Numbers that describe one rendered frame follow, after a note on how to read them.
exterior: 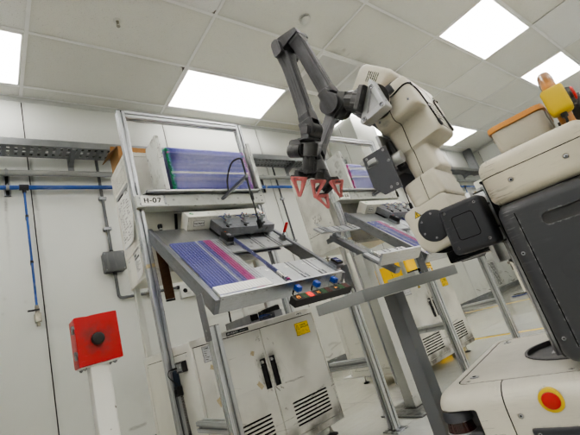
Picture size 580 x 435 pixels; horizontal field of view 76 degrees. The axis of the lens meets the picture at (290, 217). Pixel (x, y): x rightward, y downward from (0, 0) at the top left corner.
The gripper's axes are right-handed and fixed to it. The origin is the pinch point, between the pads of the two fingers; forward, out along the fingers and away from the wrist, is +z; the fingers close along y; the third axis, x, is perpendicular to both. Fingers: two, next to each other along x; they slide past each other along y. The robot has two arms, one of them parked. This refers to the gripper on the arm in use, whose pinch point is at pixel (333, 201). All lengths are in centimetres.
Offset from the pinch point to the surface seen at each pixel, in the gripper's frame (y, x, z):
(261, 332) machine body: -57, -22, 38
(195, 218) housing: -63, -36, -28
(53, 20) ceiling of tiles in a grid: -103, -83, -210
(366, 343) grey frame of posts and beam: -33, 15, 59
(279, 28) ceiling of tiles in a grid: -70, 86, -208
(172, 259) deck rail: -48, -58, -2
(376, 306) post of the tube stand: -42, 39, 44
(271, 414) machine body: -59, -28, 72
